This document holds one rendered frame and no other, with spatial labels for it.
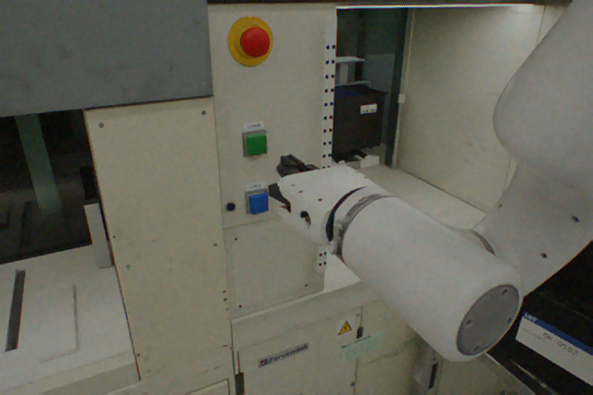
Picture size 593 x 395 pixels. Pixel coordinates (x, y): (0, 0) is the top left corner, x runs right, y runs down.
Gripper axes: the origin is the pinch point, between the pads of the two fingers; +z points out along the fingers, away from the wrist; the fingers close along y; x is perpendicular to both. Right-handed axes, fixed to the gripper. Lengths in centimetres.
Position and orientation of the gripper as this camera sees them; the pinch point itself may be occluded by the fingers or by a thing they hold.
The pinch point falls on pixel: (292, 170)
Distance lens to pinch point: 56.3
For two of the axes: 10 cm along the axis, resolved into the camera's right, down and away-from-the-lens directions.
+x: 0.0, -9.0, -4.3
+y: 9.0, -1.9, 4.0
